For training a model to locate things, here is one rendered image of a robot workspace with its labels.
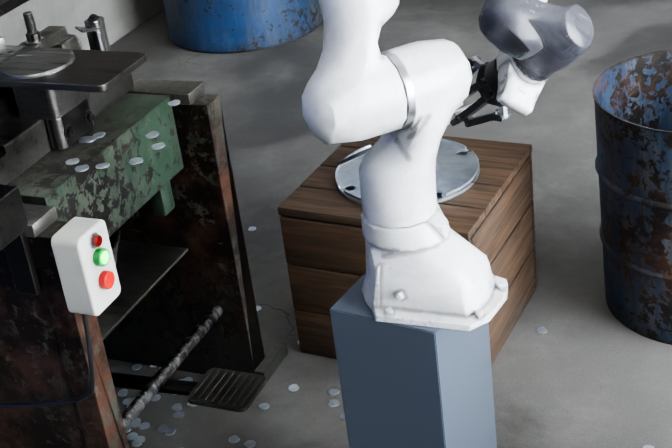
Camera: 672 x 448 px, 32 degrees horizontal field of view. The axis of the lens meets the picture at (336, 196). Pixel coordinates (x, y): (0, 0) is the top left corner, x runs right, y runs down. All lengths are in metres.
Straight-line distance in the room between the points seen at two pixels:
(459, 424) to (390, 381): 0.14
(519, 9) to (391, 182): 0.41
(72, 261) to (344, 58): 0.50
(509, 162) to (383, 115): 0.82
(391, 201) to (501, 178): 0.68
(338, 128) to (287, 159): 1.73
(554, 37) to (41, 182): 0.85
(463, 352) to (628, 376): 0.61
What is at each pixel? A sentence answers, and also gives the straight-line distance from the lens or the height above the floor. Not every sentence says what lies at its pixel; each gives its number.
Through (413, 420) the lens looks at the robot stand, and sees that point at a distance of 1.85.
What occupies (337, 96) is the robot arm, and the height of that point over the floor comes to 0.82.
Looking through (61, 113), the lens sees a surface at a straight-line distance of 1.98.
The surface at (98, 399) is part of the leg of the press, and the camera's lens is 1.95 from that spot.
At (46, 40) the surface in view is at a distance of 2.21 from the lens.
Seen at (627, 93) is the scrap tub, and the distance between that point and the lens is 2.55.
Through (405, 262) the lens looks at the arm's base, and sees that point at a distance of 1.73.
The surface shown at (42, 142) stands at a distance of 2.00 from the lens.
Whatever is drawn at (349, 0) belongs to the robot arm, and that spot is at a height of 0.92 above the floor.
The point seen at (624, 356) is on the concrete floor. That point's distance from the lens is 2.44.
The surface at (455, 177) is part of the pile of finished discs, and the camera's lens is 2.34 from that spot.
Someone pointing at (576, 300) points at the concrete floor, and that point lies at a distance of 2.60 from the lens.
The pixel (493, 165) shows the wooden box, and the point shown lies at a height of 0.35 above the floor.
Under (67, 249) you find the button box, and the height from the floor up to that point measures 0.61.
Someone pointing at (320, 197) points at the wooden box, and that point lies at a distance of 2.34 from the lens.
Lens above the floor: 1.43
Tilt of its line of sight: 28 degrees down
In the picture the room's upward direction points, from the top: 7 degrees counter-clockwise
